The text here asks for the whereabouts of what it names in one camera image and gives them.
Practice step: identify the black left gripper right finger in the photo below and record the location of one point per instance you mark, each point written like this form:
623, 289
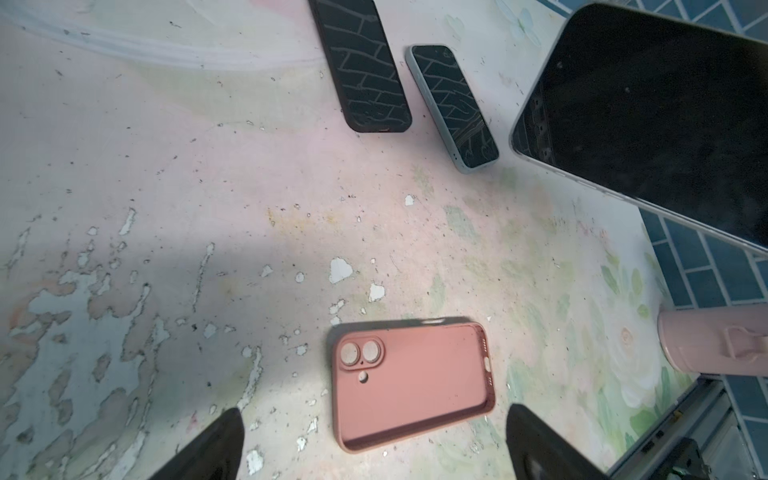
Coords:
538, 452

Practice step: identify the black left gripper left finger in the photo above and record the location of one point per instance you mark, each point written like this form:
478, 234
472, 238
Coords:
215, 453

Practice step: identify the dusty pink phone case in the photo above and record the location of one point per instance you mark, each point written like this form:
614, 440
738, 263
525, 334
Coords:
392, 380

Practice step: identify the sage green phone case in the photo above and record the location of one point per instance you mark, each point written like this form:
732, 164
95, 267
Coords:
453, 107

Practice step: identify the black smartphone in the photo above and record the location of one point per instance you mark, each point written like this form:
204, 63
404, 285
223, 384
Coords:
659, 112

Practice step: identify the black phone case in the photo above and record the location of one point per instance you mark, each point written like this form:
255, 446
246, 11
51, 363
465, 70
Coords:
362, 67

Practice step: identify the pink pen cup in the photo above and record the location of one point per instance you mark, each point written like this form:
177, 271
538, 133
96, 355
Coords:
723, 340

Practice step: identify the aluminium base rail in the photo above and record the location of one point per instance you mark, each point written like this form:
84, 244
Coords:
699, 436

